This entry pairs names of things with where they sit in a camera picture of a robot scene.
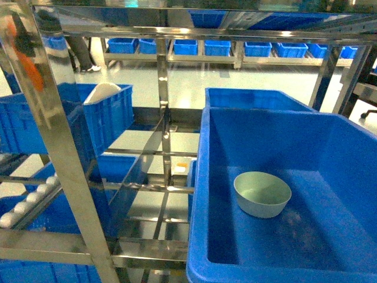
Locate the light green bowl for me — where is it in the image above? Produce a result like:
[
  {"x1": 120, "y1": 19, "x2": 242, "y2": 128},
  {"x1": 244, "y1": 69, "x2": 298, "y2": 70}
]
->
[{"x1": 233, "y1": 172, "x2": 292, "y2": 219}]

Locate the large blue bin left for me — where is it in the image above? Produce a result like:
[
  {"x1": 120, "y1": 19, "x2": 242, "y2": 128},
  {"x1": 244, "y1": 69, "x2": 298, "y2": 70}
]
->
[{"x1": 1, "y1": 84, "x2": 134, "y2": 161}]

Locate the large blue bin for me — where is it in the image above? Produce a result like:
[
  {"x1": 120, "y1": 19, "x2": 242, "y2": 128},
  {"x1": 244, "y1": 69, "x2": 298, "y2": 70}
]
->
[
  {"x1": 1, "y1": 84, "x2": 134, "y2": 161},
  {"x1": 186, "y1": 107, "x2": 376, "y2": 282}
]

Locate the background rack with blue bins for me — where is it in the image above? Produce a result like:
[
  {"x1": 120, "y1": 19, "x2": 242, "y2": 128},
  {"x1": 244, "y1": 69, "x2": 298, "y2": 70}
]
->
[{"x1": 101, "y1": 37, "x2": 362, "y2": 70}]

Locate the large blue bin right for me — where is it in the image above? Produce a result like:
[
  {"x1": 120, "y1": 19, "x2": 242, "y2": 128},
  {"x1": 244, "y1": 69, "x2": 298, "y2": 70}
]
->
[{"x1": 186, "y1": 107, "x2": 376, "y2": 282}]

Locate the blue bin behind target bin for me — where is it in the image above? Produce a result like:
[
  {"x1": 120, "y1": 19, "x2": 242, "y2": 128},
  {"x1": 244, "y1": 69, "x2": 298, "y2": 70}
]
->
[{"x1": 204, "y1": 87, "x2": 318, "y2": 113}]

